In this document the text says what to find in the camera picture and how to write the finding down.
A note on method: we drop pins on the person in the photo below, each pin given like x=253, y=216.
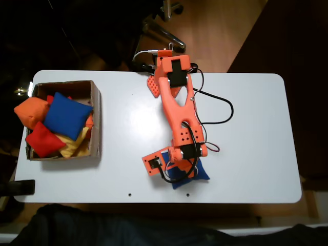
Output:
x=102, y=230

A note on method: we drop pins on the yellow bean bag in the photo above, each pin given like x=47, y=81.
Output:
x=74, y=147

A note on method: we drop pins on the blue bean bag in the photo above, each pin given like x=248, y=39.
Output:
x=202, y=174
x=66, y=115

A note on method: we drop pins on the brown cardboard box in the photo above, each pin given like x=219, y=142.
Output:
x=96, y=123

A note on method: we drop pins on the orange camera mount with camera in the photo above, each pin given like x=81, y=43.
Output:
x=148, y=169

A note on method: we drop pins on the black table clamp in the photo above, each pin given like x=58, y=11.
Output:
x=23, y=187
x=194, y=66

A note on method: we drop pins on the orange bean bag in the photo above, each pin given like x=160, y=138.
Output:
x=89, y=121
x=30, y=111

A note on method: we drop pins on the red bean bag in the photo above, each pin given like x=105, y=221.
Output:
x=50, y=99
x=43, y=141

